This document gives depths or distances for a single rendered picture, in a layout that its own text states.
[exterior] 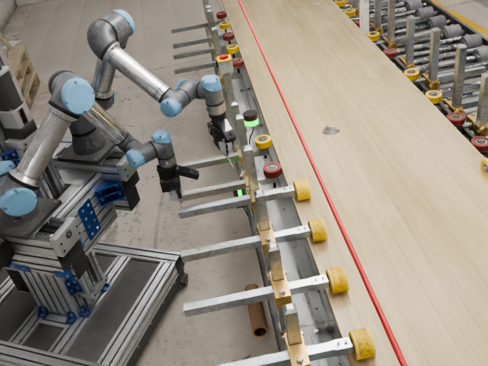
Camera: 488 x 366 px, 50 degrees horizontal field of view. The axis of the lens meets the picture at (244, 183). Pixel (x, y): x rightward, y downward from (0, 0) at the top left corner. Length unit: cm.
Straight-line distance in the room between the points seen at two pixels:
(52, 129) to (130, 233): 180
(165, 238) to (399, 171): 177
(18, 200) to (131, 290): 113
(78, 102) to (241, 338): 151
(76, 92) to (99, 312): 135
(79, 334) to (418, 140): 186
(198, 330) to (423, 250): 143
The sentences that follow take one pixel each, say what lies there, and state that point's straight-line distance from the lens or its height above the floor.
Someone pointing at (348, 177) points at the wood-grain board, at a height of 90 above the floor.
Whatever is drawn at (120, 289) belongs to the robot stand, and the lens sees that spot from 296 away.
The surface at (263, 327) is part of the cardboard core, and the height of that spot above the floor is 7.
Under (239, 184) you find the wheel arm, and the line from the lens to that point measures 232.
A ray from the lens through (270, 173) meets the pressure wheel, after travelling 228.
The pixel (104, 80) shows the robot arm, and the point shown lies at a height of 133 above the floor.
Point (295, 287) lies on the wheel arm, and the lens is 169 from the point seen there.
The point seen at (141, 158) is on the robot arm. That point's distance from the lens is 214.
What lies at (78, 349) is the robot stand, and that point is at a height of 21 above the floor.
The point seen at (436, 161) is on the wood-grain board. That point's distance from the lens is 231.
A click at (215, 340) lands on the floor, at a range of 284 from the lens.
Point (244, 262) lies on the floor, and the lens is 319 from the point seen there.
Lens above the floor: 220
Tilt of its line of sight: 35 degrees down
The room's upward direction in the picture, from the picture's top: 10 degrees counter-clockwise
